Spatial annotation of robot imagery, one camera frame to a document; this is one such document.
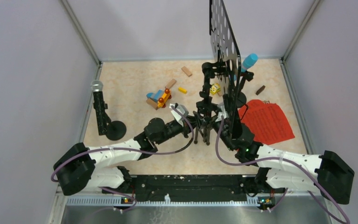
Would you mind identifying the red sheet music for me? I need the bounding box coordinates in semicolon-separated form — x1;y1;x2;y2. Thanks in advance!
238;99;295;145

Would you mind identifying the black music stand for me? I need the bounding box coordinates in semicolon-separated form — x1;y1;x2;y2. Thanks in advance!
194;0;241;145

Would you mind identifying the blue toy microphone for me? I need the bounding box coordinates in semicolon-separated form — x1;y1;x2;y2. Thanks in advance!
240;53;259;79

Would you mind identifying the black round-base microphone stand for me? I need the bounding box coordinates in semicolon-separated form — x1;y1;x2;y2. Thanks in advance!
236;71;254;108

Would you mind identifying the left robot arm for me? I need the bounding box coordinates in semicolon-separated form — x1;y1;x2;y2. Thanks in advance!
50;116;196;196

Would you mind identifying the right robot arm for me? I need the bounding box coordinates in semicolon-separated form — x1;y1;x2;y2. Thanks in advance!
213;118;355;205

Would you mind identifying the blue yellow toy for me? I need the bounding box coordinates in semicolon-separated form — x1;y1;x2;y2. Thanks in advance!
146;88;172;110

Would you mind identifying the small yellow block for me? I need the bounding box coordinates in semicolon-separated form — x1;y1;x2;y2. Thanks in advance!
178;87;187;94

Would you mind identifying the light wooden block middle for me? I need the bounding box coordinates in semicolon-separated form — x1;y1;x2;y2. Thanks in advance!
165;78;177;90

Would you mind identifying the light wooden block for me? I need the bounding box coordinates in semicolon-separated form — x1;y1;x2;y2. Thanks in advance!
165;78;177;90
181;66;193;77

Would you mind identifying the dark brown wooden block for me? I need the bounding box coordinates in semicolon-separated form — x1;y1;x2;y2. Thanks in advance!
255;85;266;96

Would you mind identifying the yellow toy block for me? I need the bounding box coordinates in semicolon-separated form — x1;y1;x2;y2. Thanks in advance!
210;83;221;95

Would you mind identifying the light wooden block back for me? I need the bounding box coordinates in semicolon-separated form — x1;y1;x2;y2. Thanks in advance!
181;66;193;77

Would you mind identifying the black silver-head microphone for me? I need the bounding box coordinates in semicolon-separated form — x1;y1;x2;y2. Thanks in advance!
91;80;108;135

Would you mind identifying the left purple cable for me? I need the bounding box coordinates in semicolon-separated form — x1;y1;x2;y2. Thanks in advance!
50;105;195;213

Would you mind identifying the purple cable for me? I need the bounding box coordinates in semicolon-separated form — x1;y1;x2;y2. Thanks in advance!
214;117;351;224
50;105;195;213

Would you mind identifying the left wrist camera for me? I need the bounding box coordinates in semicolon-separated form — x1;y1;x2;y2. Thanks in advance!
169;103;189;126

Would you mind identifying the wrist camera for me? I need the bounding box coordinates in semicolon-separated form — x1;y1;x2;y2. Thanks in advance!
169;103;189;126
215;102;227;122

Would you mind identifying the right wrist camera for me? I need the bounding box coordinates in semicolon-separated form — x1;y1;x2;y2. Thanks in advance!
215;102;227;122

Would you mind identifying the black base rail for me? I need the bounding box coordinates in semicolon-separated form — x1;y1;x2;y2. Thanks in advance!
117;174;286;205

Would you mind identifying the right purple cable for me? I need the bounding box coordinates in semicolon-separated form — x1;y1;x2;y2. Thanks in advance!
214;117;351;224

